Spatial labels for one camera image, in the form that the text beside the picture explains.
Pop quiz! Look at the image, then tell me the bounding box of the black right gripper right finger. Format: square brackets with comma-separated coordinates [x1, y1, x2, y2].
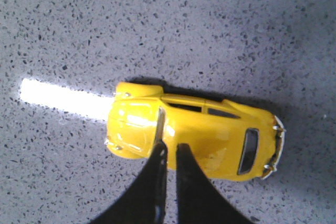
[176, 143, 251, 223]

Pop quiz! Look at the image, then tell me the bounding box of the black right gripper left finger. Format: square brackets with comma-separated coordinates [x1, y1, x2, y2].
[91, 141, 167, 223]

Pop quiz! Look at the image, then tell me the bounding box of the yellow toy beetle car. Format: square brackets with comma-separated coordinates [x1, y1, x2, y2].
[104, 82, 286, 182]

